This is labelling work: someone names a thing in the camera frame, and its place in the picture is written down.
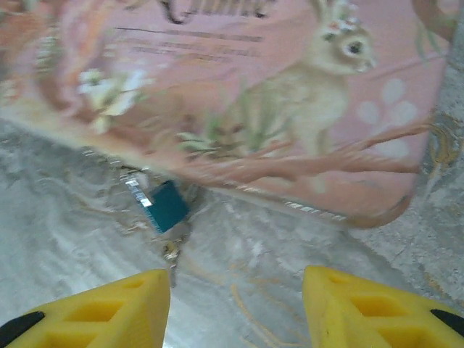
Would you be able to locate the small metal key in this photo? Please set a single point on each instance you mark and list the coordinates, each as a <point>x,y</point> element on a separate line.
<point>171,253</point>

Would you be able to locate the teal padlock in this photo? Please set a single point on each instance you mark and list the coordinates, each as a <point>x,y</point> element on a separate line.
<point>168,208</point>

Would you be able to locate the pink box with rabbit print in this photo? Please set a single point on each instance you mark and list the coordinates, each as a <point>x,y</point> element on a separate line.
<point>253,90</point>

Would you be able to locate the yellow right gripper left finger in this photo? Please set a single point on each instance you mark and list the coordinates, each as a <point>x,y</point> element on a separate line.
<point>108,315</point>

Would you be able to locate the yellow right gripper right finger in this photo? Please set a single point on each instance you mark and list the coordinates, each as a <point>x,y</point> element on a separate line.
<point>369,311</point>

